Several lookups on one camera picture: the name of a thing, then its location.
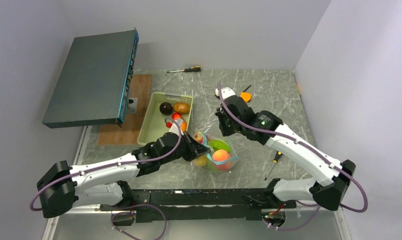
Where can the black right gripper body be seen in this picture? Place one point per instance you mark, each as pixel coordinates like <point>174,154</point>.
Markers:
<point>227,127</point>

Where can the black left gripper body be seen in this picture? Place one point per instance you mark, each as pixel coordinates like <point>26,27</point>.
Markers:
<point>179,152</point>

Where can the red apple toy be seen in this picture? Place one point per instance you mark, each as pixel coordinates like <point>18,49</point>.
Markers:
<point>199,137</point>

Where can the yellow lemon toy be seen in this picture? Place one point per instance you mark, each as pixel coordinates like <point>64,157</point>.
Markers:
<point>201,161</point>

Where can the green leaf toy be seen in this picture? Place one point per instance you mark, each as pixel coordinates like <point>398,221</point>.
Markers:
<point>217,144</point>

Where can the peach toy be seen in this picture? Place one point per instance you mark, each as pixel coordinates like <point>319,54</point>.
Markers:
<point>220,159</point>

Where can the clear zip top bag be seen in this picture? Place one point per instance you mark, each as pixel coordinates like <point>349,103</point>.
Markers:
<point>210,166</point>

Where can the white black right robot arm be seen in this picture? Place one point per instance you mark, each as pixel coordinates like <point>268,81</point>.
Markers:
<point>330,178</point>

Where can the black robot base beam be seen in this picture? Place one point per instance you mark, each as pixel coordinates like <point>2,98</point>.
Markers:
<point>203,204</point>

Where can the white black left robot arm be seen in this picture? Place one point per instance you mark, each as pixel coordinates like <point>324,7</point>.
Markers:
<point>64,186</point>

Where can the green plastic food bin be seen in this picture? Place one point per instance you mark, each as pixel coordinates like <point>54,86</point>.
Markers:
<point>153,125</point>

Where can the red orange mango toy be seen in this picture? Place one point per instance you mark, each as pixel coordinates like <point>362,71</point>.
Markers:
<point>179,119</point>

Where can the dark purple fruit toy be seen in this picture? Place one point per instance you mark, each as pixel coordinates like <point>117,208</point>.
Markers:
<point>166,109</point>

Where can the yellow black screwdriver near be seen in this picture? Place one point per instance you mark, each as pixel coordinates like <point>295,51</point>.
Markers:
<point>276,159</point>

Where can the yellow black screwdriver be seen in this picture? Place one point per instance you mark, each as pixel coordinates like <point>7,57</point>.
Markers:
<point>276,159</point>
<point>193,69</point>

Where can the yellow black screwdriver far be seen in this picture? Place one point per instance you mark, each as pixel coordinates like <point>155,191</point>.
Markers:
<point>193,69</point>

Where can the brown wooden board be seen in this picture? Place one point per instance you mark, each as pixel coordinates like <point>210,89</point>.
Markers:
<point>127,134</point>

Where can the dark grey flat panel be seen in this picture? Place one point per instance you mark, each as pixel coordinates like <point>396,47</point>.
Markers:
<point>94,84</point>

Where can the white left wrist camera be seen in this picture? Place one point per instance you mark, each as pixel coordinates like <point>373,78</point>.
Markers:
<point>175,126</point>

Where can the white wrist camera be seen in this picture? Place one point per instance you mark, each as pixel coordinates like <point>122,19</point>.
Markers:
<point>226,92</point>
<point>175,126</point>

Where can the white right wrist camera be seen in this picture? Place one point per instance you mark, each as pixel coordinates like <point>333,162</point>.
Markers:
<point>226,92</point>

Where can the small metal bracket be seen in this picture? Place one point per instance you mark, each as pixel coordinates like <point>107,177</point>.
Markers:
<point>132,105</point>

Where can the aluminium frame rail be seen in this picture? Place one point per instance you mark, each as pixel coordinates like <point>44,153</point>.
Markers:
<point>103,222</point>

